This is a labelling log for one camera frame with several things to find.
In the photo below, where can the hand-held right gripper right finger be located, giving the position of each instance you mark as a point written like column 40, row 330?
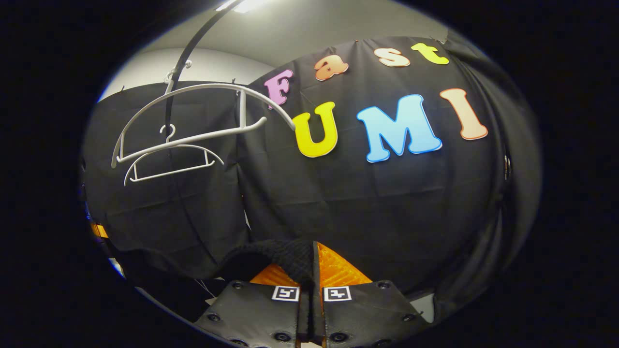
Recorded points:
column 316, row 270

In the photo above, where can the black jacket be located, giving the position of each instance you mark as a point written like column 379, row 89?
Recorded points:
column 285, row 261

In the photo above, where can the white plastic hanger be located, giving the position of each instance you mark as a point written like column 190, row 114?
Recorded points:
column 213, row 85
column 169, row 172

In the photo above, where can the black backdrop cloth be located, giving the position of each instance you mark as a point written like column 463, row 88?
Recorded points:
column 362, row 203

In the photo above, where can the white flat board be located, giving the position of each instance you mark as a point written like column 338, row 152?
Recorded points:
column 421, row 308

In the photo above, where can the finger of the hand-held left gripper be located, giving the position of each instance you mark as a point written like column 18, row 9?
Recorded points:
column 100, row 230

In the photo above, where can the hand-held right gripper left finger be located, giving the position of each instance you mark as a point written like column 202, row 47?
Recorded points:
column 251, row 314

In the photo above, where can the black clothes rack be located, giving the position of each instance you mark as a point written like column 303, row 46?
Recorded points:
column 193, row 41

